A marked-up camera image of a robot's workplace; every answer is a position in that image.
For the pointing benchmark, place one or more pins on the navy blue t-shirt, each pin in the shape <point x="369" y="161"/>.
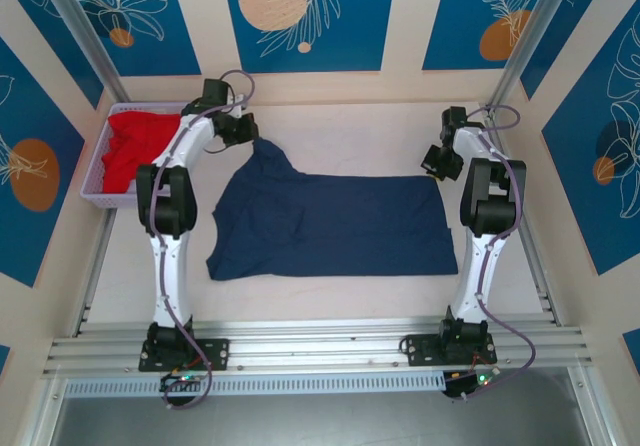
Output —
<point x="350" y="226"/>

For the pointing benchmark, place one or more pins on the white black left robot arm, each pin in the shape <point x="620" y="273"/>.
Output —
<point x="170" y="266"/>

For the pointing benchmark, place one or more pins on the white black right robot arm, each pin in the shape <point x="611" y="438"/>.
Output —
<point x="477" y="276"/>

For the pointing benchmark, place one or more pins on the red cloth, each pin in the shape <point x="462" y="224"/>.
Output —
<point x="130" y="151"/>

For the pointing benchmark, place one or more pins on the lavender plastic basket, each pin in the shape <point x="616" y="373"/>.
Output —
<point x="92" y="186"/>

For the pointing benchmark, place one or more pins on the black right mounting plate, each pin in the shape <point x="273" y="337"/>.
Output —
<point x="420" y="351"/>

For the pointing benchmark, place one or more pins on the black mounting plate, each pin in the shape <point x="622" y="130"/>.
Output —
<point x="217" y="353"/>
<point x="420" y="351"/>

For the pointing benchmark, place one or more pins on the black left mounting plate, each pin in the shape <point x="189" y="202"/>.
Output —
<point x="217" y="353"/>

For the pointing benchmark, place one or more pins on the aluminium corner post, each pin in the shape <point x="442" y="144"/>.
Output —
<point x="82" y="31"/>
<point x="532" y="36"/>

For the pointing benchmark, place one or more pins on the aluminium side rail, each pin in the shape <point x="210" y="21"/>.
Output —
<point x="542" y="286"/>
<point x="102" y="241"/>

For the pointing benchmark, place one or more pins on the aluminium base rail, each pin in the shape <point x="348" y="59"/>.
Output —
<point x="320" y="351"/>

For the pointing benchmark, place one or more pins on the aluminium frame bar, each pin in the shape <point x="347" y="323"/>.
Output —
<point x="30" y="431"/>
<point x="595" y="416"/>

